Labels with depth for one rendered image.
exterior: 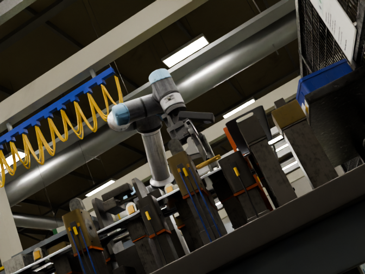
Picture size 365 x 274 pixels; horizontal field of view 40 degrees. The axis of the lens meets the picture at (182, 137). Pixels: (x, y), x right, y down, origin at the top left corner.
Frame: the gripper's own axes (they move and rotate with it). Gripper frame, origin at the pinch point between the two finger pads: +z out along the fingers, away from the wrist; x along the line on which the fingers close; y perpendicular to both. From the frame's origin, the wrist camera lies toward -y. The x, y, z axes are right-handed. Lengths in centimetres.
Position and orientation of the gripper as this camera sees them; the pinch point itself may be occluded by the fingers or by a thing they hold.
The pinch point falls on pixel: (206, 157)
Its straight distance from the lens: 163.0
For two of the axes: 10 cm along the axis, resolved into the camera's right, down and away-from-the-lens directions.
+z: 4.1, 8.3, -3.7
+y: -8.8, 4.7, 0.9
